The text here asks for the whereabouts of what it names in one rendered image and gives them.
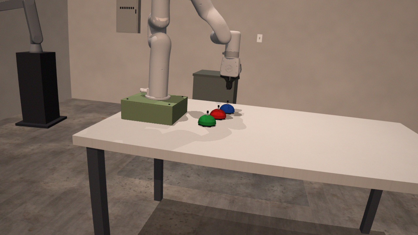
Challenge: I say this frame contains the blue bell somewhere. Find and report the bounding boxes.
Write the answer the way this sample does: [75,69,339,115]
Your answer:
[220,101,234,114]

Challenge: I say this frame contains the red bell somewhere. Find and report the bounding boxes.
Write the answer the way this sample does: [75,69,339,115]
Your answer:
[210,105,226,120]

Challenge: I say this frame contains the green dome bell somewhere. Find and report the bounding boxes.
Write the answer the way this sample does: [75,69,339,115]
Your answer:
[198,111,216,127]

